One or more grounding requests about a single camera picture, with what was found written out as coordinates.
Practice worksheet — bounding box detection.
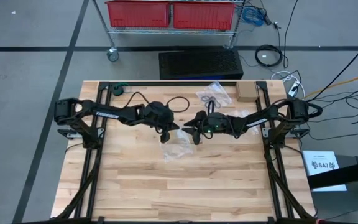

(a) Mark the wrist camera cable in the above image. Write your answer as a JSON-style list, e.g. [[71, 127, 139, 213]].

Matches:
[[200, 100, 244, 140], [123, 91, 191, 114]]

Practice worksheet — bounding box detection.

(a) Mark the red plastic storage bin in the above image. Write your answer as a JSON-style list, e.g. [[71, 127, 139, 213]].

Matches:
[[172, 1, 236, 31], [105, 0, 171, 29]]

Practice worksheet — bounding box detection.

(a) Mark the black aluminium rig frame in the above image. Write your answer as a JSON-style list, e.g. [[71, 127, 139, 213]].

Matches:
[[53, 80, 318, 224]]

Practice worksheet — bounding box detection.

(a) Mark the grey side table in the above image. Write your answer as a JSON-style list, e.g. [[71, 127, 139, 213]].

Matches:
[[309, 154, 358, 224]]

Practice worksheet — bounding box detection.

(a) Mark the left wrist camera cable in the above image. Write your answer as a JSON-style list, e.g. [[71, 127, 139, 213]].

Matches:
[[123, 91, 191, 114]]

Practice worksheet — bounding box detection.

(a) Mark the white SA7 paper sign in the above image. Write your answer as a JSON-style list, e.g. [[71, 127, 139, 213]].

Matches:
[[301, 150, 348, 192]]

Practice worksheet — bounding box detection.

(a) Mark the black taut cable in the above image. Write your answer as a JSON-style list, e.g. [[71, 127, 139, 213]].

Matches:
[[308, 39, 358, 103]]

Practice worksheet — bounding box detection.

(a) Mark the shelf rack caster wheel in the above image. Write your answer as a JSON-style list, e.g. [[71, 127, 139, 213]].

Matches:
[[106, 47, 120, 62]]

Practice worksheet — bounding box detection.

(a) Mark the black beam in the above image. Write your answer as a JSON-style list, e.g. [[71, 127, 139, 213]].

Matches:
[[308, 158, 358, 190]]

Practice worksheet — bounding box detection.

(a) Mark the yellow cable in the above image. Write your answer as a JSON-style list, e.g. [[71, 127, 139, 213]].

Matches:
[[303, 70, 358, 100]]

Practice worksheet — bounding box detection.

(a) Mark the white cable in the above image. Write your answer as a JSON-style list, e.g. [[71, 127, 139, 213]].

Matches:
[[270, 70, 306, 100]]

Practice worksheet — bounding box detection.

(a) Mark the thin black hanging cable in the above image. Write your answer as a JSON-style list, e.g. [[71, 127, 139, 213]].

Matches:
[[282, 0, 300, 70]]

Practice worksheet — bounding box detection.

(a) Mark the black cable coil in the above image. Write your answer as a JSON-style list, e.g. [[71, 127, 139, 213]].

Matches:
[[254, 44, 284, 68]]

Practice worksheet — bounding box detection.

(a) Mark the small cardboard box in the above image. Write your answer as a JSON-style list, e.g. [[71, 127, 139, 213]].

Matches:
[[235, 80, 260, 103]]

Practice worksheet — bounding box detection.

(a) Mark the chrome wire shelf rack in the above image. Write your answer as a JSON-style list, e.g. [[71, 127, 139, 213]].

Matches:
[[91, 0, 247, 63]]

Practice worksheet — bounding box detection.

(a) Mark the blue cable coil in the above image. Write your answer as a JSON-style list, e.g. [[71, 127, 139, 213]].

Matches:
[[241, 6, 266, 28]]

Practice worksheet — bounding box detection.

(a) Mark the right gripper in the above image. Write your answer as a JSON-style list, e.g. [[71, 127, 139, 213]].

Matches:
[[181, 110, 231, 136]]

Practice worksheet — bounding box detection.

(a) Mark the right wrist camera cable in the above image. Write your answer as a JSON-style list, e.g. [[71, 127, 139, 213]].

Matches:
[[200, 100, 244, 140]]

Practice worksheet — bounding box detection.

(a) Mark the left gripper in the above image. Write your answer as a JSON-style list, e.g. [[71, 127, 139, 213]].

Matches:
[[143, 101, 180, 135]]

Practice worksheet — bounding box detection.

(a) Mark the white power strip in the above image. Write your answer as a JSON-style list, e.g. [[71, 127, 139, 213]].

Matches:
[[287, 80, 301, 98]]

